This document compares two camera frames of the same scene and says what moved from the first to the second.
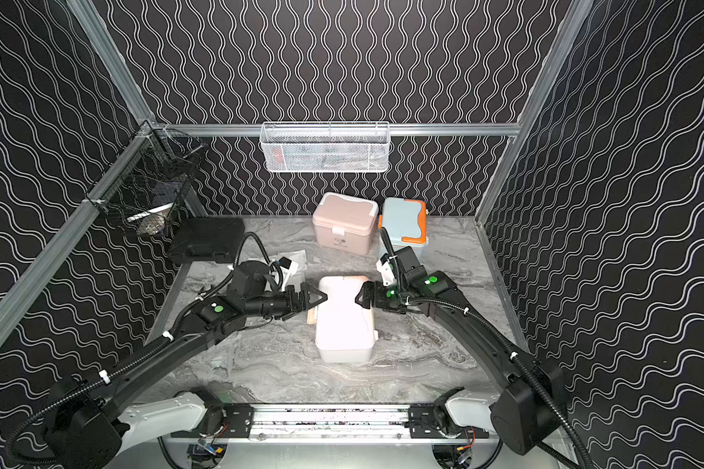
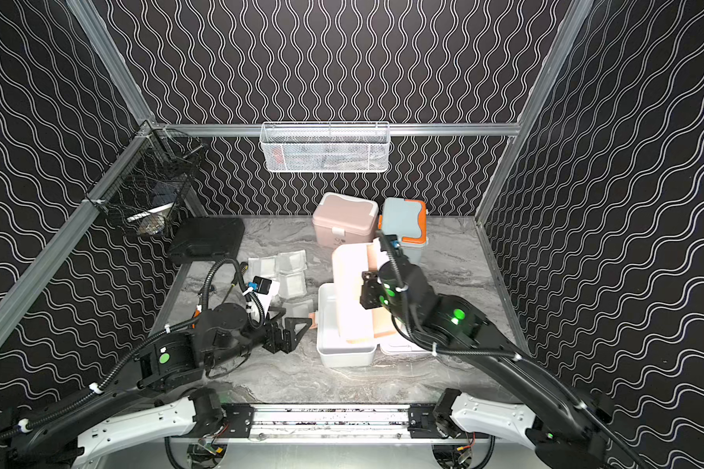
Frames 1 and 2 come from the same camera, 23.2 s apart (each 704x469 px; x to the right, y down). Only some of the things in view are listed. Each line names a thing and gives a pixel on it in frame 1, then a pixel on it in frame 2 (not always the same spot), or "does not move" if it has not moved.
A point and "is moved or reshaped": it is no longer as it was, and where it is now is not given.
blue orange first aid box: [406, 223] does not move
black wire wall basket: [145, 183] does not move
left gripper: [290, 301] -> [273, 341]
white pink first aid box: [344, 328] is moved or reshaped
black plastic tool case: [209, 240] does not move
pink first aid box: [345, 223] does not move
